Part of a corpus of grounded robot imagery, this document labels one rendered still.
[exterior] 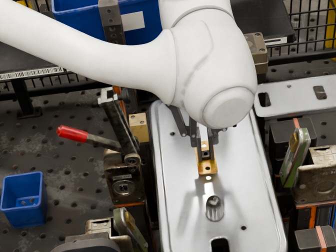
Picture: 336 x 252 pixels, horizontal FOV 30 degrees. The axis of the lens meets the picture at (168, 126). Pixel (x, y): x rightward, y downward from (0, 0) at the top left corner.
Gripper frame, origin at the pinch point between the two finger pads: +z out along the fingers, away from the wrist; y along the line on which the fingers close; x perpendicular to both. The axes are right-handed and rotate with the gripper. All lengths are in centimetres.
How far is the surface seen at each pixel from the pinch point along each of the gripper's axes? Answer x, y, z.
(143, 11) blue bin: 35.7, -8.9, -6.5
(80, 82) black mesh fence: 55, -31, 29
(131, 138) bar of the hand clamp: 0.9, -13.6, -3.1
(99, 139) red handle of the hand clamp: -0.3, -19.4, -5.3
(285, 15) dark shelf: 39.5, 24.1, 2.5
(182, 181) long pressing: -4.2, -5.2, 5.3
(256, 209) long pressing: -12.9, 7.6, 5.3
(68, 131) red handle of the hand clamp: -0.7, -24.5, -8.8
